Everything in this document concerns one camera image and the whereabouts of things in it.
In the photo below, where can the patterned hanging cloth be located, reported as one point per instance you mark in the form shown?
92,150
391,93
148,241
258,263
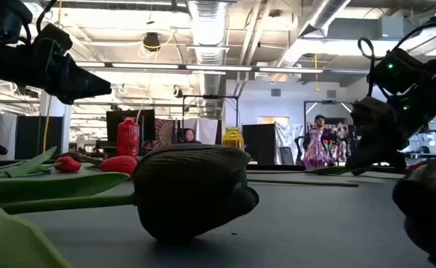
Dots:
164,132

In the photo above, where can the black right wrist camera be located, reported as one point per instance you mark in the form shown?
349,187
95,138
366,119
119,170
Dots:
392,72

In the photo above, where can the dark red artificial tulip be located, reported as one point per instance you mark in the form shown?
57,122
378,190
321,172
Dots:
329,170

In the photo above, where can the black office chair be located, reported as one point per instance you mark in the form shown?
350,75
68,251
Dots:
286,155

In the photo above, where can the ceiling light bar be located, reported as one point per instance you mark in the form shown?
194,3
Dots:
217,67

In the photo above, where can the person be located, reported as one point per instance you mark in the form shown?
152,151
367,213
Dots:
319,121
189,137

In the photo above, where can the purple glass vase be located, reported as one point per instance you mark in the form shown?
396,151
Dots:
315,152

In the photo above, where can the white hanging cloth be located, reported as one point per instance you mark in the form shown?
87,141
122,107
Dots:
207,130

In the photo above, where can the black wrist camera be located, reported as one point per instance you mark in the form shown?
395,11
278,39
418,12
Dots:
392,72
51,44

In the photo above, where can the black artificial tulip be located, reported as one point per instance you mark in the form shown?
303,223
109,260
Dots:
430,208
72,154
191,193

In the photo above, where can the yellow glass vase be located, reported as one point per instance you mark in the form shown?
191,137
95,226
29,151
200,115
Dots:
233,139

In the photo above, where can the white patterned cloth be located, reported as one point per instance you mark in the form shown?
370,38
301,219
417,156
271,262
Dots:
286,136

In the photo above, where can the black partition panel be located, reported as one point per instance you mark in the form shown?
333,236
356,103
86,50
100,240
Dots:
260,143
38,137

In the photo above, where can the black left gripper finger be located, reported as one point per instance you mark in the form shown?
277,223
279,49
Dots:
87,85

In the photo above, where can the purple patterned cloth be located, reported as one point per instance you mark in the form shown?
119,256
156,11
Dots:
340,134

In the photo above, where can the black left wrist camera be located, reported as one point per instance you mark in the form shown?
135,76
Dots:
51,44

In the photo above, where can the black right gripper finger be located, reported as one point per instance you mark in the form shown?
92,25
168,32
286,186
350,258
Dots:
374,149

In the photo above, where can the black monitor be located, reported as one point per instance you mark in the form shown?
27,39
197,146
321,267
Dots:
111,126

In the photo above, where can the black metal frame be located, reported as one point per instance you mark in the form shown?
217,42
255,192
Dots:
210,97

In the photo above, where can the red glass vase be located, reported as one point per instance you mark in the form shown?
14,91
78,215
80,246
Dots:
128,137

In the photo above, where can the silver ventilation duct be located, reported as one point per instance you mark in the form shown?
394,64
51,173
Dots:
314,26
208,33

